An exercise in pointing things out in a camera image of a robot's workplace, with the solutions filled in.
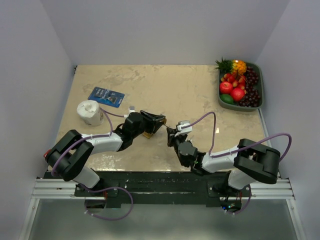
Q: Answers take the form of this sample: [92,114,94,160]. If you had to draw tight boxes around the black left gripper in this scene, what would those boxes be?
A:
[131,110,165,139]

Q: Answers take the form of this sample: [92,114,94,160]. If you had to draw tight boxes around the large brass padlock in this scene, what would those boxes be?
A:
[160,117,167,125]

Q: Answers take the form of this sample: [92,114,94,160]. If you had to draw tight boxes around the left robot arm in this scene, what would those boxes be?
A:
[44,110,167,196]

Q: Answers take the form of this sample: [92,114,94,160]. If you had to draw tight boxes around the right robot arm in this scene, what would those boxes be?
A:
[166,127,280,197]

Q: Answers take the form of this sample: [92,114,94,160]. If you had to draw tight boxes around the small brass padlock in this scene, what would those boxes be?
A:
[142,132,153,139]

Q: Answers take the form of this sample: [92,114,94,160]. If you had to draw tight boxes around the blue blister pack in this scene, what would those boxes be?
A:
[87,86,125,108]

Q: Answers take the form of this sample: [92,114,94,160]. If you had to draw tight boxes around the green mango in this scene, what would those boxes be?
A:
[219,94,234,105]

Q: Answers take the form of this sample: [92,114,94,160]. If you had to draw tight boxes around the white paper roll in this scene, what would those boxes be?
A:
[76,100,104,127]

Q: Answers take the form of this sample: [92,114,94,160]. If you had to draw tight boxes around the red apple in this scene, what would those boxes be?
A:
[219,81,234,94]
[230,87,246,102]

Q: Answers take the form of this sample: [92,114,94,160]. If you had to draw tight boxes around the grey fruit tray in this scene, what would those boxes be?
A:
[217,62,264,112]

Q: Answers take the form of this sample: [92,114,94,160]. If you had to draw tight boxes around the dark grape bunch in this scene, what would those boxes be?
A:
[237,66,262,108]

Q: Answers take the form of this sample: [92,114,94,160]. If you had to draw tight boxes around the toy pineapple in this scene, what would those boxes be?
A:
[215,58,247,75]

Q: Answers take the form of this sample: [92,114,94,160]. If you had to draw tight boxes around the red box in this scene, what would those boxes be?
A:
[43,149,51,158]

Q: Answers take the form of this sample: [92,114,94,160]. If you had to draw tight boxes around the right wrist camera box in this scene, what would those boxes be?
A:
[174,120,193,137]

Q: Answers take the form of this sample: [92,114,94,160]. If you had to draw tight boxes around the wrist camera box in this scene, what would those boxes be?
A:
[174,120,193,137]
[123,106,135,118]

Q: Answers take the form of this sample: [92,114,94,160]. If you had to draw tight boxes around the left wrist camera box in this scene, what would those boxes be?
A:
[123,106,135,118]

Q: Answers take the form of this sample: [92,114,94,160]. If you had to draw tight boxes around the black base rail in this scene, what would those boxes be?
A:
[42,169,266,209]

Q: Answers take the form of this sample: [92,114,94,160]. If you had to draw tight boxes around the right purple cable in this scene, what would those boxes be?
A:
[182,111,293,216]

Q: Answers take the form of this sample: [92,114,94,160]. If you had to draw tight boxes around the aluminium frame rail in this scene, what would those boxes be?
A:
[18,177,83,240]

